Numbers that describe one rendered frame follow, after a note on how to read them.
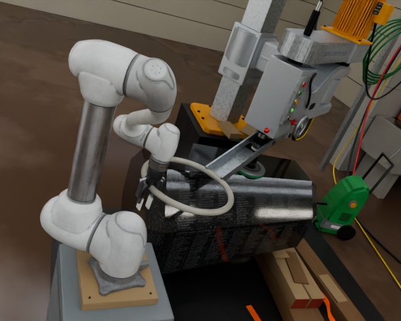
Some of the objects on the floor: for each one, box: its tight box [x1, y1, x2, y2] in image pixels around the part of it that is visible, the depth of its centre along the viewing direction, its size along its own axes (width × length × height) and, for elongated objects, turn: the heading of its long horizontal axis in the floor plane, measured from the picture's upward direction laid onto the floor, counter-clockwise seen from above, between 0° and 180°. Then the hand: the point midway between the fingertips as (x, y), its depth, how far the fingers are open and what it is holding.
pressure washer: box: [314, 152, 395, 241], centre depth 364 cm, size 35×35×87 cm
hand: (144, 202), depth 183 cm, fingers closed on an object, 4 cm apart
